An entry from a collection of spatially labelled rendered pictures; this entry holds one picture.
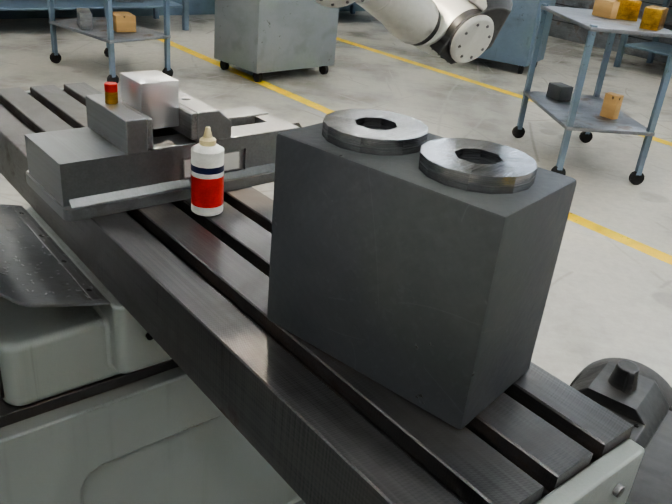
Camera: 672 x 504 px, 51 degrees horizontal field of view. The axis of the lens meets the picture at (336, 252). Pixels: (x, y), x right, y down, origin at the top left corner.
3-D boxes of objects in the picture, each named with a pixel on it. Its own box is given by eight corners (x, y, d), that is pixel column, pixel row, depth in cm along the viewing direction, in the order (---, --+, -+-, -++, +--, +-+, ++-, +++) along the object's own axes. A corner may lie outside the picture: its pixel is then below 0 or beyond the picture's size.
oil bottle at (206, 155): (213, 202, 92) (214, 119, 87) (229, 213, 89) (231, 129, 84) (185, 207, 90) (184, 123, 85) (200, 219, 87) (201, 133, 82)
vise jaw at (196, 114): (186, 112, 102) (186, 85, 101) (231, 137, 94) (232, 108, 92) (147, 117, 99) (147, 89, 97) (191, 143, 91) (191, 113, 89)
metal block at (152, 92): (158, 113, 96) (157, 69, 93) (179, 126, 92) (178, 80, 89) (121, 118, 93) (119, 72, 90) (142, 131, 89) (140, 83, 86)
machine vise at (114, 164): (249, 145, 113) (251, 77, 109) (304, 175, 104) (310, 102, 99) (24, 180, 93) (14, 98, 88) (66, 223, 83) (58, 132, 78)
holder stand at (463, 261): (345, 280, 76) (365, 97, 67) (530, 370, 64) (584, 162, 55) (265, 319, 68) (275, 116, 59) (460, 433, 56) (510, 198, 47)
